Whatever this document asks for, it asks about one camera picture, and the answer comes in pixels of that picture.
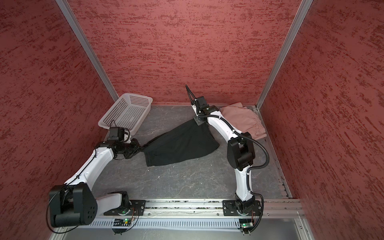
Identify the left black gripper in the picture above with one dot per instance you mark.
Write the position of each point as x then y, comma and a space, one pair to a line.
136, 147

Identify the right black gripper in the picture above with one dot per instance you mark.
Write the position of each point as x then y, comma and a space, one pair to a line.
200, 122

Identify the black shorts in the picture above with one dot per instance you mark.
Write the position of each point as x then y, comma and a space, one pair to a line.
185, 142

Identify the pink shorts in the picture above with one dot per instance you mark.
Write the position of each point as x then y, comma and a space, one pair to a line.
244, 120

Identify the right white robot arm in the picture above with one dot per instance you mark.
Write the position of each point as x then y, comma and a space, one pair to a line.
240, 154

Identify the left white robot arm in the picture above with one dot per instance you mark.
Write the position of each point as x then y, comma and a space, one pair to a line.
73, 203

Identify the white plastic laundry basket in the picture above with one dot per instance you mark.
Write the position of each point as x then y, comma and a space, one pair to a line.
129, 112

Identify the left circuit board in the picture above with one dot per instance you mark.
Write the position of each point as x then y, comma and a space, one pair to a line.
121, 222

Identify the circuit board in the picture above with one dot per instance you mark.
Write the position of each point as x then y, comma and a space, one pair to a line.
121, 222
246, 225

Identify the right circuit board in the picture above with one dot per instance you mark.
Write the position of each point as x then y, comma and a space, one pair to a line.
246, 225

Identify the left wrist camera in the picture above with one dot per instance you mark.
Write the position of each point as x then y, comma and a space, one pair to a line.
119, 134

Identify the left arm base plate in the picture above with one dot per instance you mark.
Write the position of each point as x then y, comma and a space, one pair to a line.
135, 208

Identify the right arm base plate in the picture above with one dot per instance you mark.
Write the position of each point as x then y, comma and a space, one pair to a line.
240, 208

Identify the white slotted cable duct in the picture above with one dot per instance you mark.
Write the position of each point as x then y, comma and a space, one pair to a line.
171, 224

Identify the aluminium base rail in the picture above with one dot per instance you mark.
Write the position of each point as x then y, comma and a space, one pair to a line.
214, 208

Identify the right aluminium corner post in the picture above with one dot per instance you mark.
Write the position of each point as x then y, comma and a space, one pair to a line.
290, 37

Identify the aluminium corner post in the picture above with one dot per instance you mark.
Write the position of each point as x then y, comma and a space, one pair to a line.
79, 33
290, 37

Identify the left aluminium corner post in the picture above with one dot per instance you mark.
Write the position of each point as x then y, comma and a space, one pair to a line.
79, 33

